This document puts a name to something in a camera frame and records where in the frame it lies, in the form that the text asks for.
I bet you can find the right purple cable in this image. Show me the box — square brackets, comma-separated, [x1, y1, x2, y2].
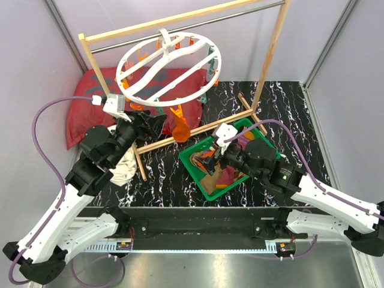
[224, 119, 379, 215]

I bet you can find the orange clip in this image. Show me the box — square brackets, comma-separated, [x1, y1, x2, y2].
[170, 104, 184, 119]

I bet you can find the white round sock hanger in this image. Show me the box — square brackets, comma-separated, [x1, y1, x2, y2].
[115, 29, 222, 107]

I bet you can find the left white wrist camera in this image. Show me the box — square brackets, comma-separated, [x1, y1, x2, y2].
[91, 94, 132, 122]

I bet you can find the red patterned pillow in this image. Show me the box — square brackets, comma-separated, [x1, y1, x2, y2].
[65, 68, 206, 149]

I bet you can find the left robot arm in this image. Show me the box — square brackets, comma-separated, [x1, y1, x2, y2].
[2, 110, 167, 285]

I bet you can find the orange sock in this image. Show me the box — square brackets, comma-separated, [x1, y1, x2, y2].
[172, 116, 190, 143]

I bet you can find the green plastic tray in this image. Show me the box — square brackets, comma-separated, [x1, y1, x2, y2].
[179, 118, 281, 201]

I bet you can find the tan sock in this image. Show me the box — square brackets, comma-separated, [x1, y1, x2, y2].
[190, 152, 246, 195]

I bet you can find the wooden clothes rack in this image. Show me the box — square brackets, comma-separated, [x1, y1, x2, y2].
[77, 0, 292, 182]

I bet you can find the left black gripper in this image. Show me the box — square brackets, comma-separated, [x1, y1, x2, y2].
[107, 110, 168, 167]

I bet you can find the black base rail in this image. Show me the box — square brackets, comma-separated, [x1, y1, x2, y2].
[64, 207, 307, 253]

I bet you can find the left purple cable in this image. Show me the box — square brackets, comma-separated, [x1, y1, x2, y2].
[8, 95, 94, 285]

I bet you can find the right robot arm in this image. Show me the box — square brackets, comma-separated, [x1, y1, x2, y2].
[196, 139, 383, 257]

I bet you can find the white crumpled cloth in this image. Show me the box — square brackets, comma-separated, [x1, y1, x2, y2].
[107, 125, 138, 187]

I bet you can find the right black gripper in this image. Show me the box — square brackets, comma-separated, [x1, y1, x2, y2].
[195, 140, 263, 181]

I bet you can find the purple striped sock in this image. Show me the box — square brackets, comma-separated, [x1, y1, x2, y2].
[214, 131, 256, 190]

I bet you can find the purple cable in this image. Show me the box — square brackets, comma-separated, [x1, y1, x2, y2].
[224, 119, 379, 215]
[8, 95, 94, 285]

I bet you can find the teal clip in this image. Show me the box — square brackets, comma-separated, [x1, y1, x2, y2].
[155, 98, 166, 115]

